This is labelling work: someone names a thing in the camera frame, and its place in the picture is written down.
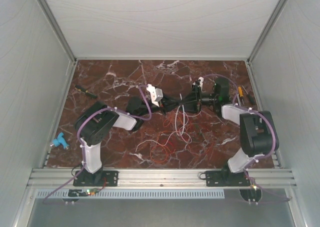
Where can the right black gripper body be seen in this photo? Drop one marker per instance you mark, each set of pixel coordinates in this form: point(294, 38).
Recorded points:
point(204, 99)

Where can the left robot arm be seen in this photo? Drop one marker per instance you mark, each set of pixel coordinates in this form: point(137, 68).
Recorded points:
point(96, 122)

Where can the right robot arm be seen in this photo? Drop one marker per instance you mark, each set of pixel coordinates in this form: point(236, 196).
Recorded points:
point(258, 137)

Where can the blue plastic fitting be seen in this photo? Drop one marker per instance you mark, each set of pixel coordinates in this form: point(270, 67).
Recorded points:
point(59, 141)

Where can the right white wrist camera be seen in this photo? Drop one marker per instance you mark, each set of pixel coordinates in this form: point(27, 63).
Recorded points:
point(199, 83)

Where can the silver wrench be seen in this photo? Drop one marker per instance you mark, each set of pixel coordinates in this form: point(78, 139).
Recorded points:
point(240, 99)

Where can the aluminium front rail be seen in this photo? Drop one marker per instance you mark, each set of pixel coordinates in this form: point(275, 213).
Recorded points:
point(140, 178)

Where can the small circuit board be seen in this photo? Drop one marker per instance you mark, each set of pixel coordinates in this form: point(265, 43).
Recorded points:
point(92, 191)

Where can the yellow handled screwdriver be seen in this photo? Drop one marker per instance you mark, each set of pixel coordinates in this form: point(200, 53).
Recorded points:
point(240, 92)

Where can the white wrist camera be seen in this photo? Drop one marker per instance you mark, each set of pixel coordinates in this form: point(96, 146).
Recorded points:
point(156, 94)
point(199, 83)

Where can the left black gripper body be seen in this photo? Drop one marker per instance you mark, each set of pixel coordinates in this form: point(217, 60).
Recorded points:
point(161, 108)

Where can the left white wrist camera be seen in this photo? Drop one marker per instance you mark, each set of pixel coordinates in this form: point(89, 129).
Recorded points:
point(156, 94)

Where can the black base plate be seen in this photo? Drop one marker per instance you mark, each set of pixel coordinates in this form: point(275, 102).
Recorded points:
point(109, 178)
point(217, 178)

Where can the slotted grey cable duct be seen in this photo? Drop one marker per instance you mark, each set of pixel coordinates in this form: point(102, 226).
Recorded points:
point(156, 194)

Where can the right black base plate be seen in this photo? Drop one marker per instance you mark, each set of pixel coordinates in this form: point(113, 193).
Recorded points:
point(217, 178)

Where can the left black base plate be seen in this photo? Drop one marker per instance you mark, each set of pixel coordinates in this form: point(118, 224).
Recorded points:
point(109, 178)

